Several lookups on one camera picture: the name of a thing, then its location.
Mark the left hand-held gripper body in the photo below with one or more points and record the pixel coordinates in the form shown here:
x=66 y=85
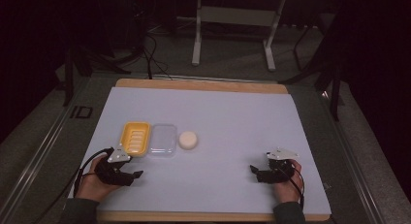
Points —
x=111 y=170

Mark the metal floor rail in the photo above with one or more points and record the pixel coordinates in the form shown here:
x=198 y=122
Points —
x=35 y=162
x=352 y=153

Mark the white metal table frame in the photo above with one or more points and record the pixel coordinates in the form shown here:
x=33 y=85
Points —
x=236 y=17

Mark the white table mat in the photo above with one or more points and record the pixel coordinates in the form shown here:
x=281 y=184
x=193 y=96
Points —
x=219 y=127

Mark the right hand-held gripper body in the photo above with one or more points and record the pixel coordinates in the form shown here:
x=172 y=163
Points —
x=280 y=167

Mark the clear plastic container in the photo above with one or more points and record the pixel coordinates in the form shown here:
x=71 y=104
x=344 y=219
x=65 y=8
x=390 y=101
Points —
x=163 y=139

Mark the yellow soap dish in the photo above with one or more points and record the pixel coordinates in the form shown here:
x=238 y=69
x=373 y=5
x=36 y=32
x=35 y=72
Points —
x=135 y=138

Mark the person's right hand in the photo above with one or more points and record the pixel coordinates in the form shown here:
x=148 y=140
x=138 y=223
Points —
x=288 y=188

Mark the round cream soap bar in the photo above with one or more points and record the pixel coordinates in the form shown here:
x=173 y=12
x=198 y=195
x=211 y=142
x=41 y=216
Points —
x=188 y=140

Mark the person's left hand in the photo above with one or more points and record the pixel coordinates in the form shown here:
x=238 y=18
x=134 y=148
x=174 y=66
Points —
x=93 y=184

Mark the black metal stand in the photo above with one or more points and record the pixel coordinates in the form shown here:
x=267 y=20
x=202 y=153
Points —
x=69 y=75
x=332 y=85

